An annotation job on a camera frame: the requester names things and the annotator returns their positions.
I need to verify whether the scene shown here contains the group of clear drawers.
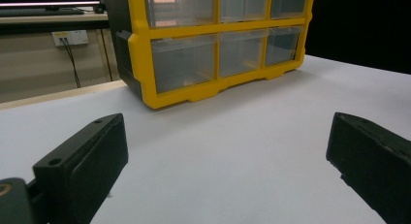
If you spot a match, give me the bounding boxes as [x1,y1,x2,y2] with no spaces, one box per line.
[143,0,308,78]

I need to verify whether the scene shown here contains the desk with dark edge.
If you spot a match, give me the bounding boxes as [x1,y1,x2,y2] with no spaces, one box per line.
[0,11,110,35]

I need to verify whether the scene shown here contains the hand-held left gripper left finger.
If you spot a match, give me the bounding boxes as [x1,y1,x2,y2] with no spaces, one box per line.
[32,112,129,224]

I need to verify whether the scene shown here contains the white wall power outlet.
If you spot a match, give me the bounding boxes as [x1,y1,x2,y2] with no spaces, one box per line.
[51,29,89,48]

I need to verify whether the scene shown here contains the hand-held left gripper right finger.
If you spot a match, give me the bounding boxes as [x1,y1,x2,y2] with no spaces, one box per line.
[325,112,411,224]

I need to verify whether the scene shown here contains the black outlet cable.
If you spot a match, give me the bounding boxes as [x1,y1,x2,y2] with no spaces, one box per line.
[58,37,82,89]

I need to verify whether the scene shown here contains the clear plastic storage drawer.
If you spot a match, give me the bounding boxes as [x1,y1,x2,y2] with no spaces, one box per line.
[150,34,217,94]

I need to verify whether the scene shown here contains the yellow black drawer organizer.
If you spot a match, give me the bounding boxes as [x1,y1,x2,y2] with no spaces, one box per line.
[98,0,316,111]

